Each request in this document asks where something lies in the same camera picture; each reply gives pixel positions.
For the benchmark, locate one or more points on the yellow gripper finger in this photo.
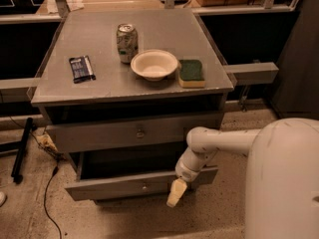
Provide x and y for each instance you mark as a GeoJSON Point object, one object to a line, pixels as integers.
{"type": "Point", "coordinates": [178, 188]}

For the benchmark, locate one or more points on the grey drawer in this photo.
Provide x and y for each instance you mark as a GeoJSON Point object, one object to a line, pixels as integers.
{"type": "Point", "coordinates": [103, 175]}
{"type": "Point", "coordinates": [98, 135]}

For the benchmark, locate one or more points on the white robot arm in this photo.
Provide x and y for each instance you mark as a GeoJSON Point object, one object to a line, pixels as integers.
{"type": "Point", "coordinates": [282, 175]}

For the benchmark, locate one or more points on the grey top drawer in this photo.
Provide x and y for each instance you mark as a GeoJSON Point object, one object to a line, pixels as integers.
{"type": "Point", "coordinates": [98, 135]}

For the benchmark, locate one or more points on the grey drawer cabinet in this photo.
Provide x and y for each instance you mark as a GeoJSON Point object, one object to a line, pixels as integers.
{"type": "Point", "coordinates": [121, 90]}

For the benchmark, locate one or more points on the green yellow sponge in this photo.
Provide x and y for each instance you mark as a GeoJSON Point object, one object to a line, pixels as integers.
{"type": "Point", "coordinates": [190, 74]}

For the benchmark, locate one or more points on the white paper bowl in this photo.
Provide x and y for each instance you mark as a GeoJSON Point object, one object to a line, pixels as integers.
{"type": "Point", "coordinates": [154, 65]}

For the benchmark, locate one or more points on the white power strip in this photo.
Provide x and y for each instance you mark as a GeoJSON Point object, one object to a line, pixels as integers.
{"type": "Point", "coordinates": [46, 142]}

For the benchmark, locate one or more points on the dark cabinet at right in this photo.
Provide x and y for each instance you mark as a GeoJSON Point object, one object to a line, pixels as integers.
{"type": "Point", "coordinates": [295, 91]}

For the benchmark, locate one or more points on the blue snack packet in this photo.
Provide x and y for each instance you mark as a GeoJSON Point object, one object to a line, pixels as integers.
{"type": "Point", "coordinates": [81, 69]}

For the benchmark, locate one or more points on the green soda can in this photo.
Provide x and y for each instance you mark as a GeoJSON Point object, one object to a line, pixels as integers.
{"type": "Point", "coordinates": [127, 42]}

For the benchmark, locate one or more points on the black bar on floor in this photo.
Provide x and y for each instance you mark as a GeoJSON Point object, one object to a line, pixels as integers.
{"type": "Point", "coordinates": [15, 174]}

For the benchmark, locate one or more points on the white crumpled cloth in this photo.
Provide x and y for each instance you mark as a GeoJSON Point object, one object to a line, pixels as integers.
{"type": "Point", "coordinates": [75, 4]}

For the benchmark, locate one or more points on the grey side rail beam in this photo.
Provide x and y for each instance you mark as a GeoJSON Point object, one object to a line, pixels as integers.
{"type": "Point", "coordinates": [252, 74]}

